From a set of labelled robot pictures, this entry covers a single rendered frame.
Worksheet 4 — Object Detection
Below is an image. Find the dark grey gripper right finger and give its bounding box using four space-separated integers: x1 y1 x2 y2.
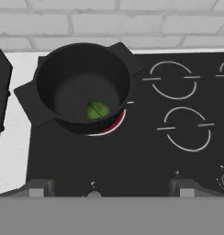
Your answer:
169 178 224 198

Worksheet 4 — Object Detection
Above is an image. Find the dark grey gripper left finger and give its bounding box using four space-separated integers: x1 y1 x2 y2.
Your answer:
0 178 56 198

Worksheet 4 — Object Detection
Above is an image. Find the green avocado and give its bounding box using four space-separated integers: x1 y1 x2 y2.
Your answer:
85 100 111 120

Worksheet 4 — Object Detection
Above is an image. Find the black cooking pot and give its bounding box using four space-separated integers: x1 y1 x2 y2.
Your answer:
13 41 146 135

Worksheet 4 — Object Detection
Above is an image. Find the black hob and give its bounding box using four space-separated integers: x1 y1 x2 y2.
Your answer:
26 51 224 198

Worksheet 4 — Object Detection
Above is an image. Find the black ridged appliance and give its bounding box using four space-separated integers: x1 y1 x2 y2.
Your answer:
0 40 14 169

